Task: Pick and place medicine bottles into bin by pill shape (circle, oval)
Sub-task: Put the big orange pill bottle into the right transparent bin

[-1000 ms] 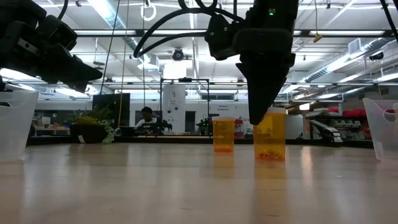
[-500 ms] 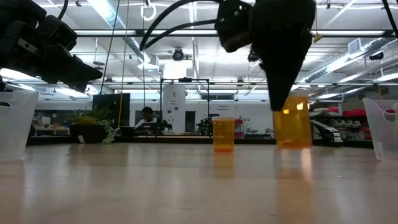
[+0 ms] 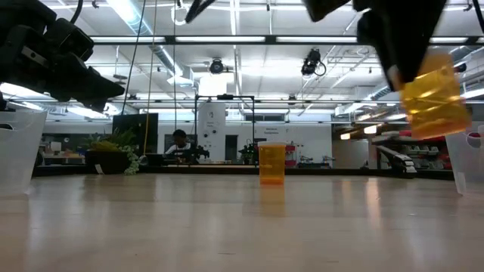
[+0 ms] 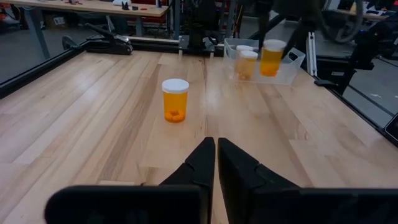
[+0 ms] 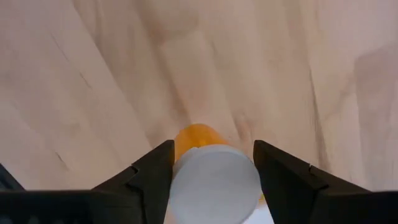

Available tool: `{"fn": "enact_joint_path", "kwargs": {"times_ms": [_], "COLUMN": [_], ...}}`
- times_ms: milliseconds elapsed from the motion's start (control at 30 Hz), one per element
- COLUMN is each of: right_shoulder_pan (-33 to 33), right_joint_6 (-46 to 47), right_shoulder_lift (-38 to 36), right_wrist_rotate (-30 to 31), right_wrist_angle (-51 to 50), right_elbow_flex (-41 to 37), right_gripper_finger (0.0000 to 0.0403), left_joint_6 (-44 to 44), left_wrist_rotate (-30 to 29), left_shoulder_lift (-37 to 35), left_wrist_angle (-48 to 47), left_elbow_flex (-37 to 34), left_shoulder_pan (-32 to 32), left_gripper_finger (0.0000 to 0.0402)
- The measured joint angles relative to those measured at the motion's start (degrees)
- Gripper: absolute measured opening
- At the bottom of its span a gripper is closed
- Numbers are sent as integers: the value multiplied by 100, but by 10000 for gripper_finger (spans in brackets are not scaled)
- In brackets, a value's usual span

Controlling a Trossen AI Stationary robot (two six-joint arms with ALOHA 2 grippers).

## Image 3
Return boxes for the white cable ring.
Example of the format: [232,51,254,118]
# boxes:
[170,2,191,27]

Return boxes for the black hanging cable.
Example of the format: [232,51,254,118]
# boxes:
[120,0,148,115]

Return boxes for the black overhead camera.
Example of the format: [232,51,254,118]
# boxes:
[300,48,327,77]

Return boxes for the black aluminium table frame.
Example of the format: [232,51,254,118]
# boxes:
[32,165,455,181]

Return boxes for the person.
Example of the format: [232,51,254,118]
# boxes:
[164,128,194,156]

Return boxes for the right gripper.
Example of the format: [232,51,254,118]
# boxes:
[302,0,449,91]

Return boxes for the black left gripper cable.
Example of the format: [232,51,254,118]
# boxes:
[69,0,85,25]

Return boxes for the potted green plant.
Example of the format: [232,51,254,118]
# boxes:
[83,127,141,176]

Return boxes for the black stand frame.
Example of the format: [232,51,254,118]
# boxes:
[194,94,256,152]

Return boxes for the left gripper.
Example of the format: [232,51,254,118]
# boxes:
[0,0,125,113]

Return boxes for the overhead light bar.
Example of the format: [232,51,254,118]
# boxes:
[90,34,484,47]

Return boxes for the black round ceiling fixture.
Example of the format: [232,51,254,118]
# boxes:
[209,57,225,75]

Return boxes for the black stapler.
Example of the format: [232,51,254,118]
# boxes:
[373,144,418,175]

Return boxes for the black monitor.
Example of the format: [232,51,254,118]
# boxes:
[111,112,160,155]

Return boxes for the white pillar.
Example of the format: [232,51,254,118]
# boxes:
[197,102,227,151]

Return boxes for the amber pill bottle white cap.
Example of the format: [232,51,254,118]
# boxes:
[399,51,473,141]
[257,141,287,187]

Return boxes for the clear plastic bin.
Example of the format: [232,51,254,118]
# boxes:
[445,120,484,197]
[0,110,48,198]

